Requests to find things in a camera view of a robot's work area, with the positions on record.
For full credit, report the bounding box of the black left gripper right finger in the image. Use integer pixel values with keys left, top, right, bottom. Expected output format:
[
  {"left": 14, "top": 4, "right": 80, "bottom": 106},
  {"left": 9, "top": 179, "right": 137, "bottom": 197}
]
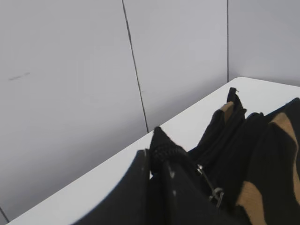
[{"left": 156, "top": 157, "right": 231, "bottom": 225}]

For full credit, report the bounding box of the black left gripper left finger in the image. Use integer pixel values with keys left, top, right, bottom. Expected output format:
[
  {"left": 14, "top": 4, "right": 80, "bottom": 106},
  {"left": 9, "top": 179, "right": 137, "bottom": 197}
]
[{"left": 75, "top": 149, "right": 150, "bottom": 225}]

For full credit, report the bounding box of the silver metal zipper pull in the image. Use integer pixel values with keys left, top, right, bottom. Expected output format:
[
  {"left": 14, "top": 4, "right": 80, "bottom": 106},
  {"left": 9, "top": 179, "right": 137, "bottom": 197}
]
[{"left": 197, "top": 164, "right": 225, "bottom": 208}]

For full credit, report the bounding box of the black canvas tote bag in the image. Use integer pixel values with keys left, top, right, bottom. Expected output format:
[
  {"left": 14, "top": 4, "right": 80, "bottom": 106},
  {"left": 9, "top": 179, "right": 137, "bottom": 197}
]
[{"left": 146, "top": 88, "right": 300, "bottom": 225}]

